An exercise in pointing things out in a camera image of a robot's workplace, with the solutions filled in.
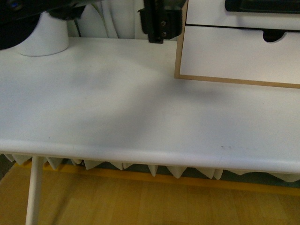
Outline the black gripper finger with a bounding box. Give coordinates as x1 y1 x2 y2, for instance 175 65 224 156
139 0 183 44

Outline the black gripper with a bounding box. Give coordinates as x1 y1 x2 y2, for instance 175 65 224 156
0 0 95 50

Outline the white drawer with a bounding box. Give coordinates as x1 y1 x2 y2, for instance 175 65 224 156
186 0 300 30
179 26 300 88

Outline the white plastic plant pot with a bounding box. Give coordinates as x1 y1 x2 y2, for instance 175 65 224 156
15 12 69 57

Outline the white curtain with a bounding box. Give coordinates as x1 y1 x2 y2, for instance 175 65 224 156
67 0 148 40

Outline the white table leg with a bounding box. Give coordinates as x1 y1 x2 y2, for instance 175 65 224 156
25 156 44 225

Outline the wooden drawer cabinet frame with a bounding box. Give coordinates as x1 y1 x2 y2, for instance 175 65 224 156
175 2 300 79

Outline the black drawer handle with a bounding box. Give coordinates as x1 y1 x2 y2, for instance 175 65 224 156
225 0 300 14

